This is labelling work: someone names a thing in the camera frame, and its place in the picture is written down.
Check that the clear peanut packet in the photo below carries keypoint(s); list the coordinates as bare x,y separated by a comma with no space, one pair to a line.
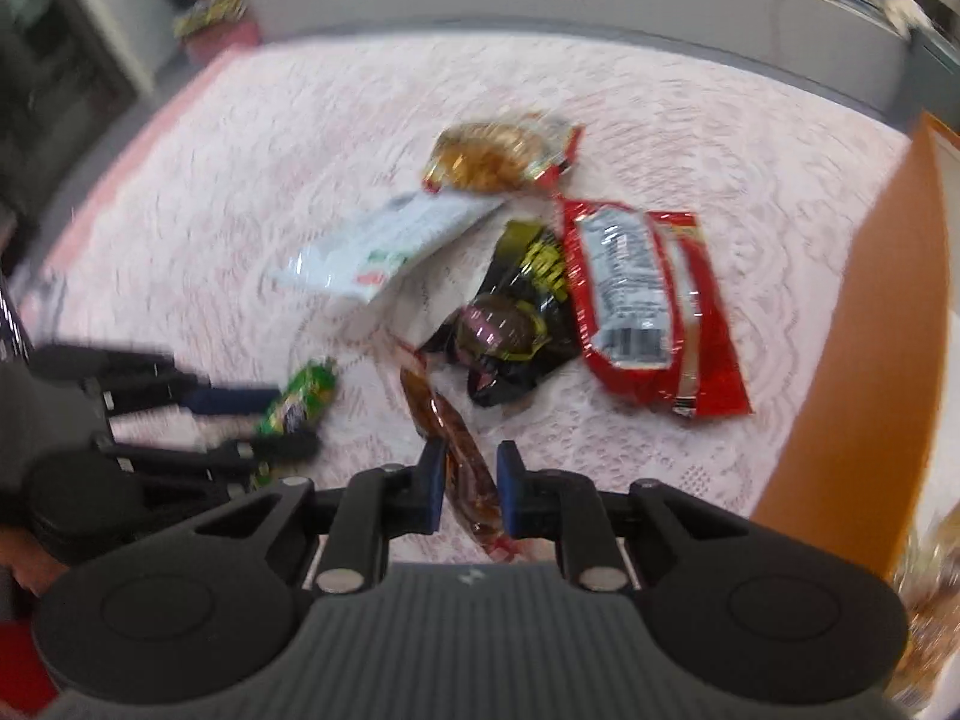
928,600

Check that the pink plastic basket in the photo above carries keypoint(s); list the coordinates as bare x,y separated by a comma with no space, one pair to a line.
221,41

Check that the black yellow snack packets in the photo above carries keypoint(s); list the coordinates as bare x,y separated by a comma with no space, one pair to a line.
210,11

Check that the red clothing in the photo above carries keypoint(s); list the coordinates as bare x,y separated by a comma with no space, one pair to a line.
19,660

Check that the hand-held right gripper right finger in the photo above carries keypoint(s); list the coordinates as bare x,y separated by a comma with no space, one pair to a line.
514,489

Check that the white packet with green label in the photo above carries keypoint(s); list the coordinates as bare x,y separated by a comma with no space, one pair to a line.
382,244

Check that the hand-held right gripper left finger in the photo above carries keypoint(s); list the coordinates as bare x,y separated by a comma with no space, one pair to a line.
433,481

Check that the yellow red chips packet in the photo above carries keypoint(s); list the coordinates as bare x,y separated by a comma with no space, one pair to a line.
487,150

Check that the black white-dotted object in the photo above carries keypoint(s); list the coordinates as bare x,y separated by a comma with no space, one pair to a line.
9,315

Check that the black packet with yellow print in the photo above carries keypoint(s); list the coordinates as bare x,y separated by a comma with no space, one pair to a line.
517,315

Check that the brown meat snack packet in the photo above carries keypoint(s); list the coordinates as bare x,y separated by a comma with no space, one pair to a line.
450,427

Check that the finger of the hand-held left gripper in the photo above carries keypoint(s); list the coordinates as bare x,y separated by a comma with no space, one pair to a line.
255,451
225,400

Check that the green sausage packet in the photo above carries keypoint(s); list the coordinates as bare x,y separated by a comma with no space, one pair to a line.
300,397

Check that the red packet with white label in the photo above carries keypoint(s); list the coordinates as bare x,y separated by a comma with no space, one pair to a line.
645,300

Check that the white lace tablecloth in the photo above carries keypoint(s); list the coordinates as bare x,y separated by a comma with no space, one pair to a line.
262,165

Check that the grey marble television console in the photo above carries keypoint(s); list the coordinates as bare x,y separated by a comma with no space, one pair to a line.
600,7

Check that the orange cardboard box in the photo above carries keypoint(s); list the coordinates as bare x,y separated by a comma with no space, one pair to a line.
847,360

